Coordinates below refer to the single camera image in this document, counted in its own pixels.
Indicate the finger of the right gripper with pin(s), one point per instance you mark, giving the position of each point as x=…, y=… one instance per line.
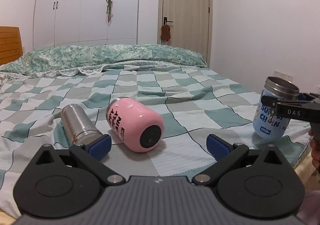
x=270, y=102
x=308, y=96

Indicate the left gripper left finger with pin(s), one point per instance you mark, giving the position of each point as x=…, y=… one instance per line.
x=61, y=183

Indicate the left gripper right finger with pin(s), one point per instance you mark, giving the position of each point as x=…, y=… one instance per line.
x=253, y=183

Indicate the steel thermos bottle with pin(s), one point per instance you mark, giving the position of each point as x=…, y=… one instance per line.
x=77, y=125

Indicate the pink steel cup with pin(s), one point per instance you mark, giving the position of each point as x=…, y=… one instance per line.
x=139, y=127

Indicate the right hand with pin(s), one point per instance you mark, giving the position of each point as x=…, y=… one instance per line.
x=315, y=153

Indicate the beige mattress pad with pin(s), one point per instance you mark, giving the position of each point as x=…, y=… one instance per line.
x=304, y=170

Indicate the purple garment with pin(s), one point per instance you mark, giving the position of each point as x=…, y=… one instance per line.
x=309, y=211

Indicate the checkered green bed sheet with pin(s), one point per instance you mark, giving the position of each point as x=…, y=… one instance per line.
x=193, y=103

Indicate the brown plush door hanger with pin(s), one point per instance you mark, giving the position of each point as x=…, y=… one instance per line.
x=165, y=33

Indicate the green floral duvet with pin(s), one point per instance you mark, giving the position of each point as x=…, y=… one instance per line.
x=88, y=60

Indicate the beige wooden door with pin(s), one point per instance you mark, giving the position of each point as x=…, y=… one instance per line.
x=191, y=23

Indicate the orange wooden headboard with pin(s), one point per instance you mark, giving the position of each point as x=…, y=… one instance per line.
x=10, y=44

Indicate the white wardrobe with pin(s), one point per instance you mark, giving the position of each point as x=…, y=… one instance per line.
x=84, y=22

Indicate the green charm on wardrobe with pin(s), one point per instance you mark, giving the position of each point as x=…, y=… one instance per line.
x=109, y=5

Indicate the white wall socket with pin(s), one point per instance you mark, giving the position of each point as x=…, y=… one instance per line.
x=283, y=76

